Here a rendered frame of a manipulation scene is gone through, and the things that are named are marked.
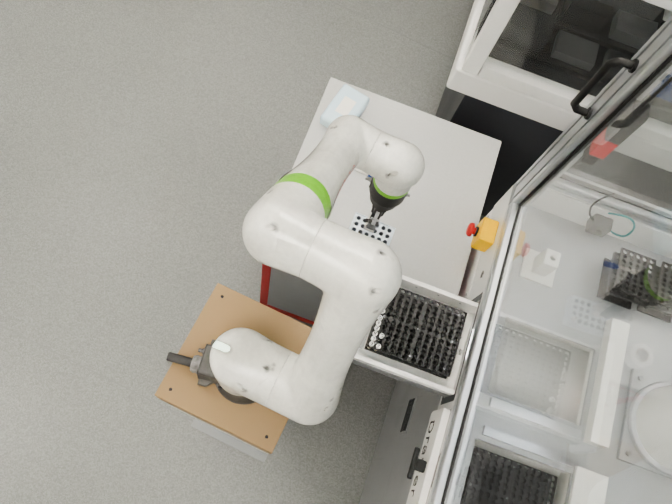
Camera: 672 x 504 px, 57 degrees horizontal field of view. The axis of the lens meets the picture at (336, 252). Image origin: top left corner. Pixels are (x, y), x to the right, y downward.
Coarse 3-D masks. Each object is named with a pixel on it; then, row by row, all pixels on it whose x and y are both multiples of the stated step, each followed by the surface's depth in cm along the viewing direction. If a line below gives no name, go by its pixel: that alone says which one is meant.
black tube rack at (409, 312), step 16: (400, 288) 162; (400, 304) 160; (416, 304) 161; (432, 304) 162; (384, 320) 162; (400, 320) 162; (416, 320) 163; (432, 320) 163; (448, 320) 164; (464, 320) 161; (368, 336) 160; (384, 336) 157; (400, 336) 158; (416, 336) 158; (432, 336) 159; (448, 336) 162; (384, 352) 156; (400, 352) 156; (416, 352) 157; (432, 352) 157; (448, 352) 158; (432, 368) 159; (448, 368) 160
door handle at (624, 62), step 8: (608, 64) 116; (616, 64) 115; (624, 64) 114; (632, 64) 114; (600, 72) 118; (632, 72) 115; (592, 80) 121; (584, 88) 124; (592, 88) 123; (576, 96) 127; (584, 96) 125; (576, 104) 128; (576, 112) 130; (584, 112) 130
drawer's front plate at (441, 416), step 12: (444, 408) 151; (432, 420) 157; (444, 420) 149; (432, 432) 153; (444, 432) 148; (432, 444) 149; (420, 456) 155; (432, 456) 146; (432, 468) 145; (420, 480) 147; (420, 492) 144
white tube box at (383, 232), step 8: (360, 216) 179; (352, 224) 177; (360, 224) 178; (384, 224) 179; (360, 232) 179; (368, 232) 177; (376, 232) 179; (384, 232) 178; (392, 232) 178; (384, 240) 178
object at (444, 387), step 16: (416, 288) 166; (432, 288) 164; (448, 304) 169; (464, 304) 165; (464, 336) 167; (368, 352) 162; (464, 352) 164; (368, 368) 159; (384, 368) 155; (400, 368) 162; (416, 368) 162; (416, 384) 158; (432, 384) 155; (448, 384) 162
